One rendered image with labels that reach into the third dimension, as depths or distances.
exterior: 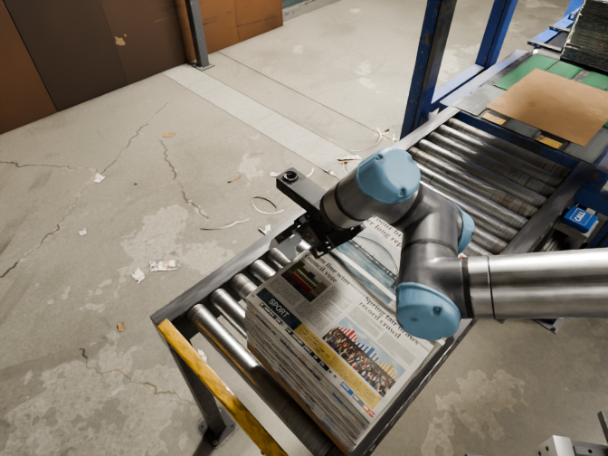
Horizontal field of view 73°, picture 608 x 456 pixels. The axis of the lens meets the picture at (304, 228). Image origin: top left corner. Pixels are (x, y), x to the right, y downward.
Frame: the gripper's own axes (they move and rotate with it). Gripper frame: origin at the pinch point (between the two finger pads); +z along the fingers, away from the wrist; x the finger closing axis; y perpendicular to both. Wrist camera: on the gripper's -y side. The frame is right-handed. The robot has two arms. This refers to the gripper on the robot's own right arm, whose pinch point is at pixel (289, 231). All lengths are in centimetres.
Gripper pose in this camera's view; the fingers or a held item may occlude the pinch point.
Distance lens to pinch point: 84.5
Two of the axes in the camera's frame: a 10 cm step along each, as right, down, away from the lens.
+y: 5.7, 8.2, 0.0
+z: -4.0, 2.8, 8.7
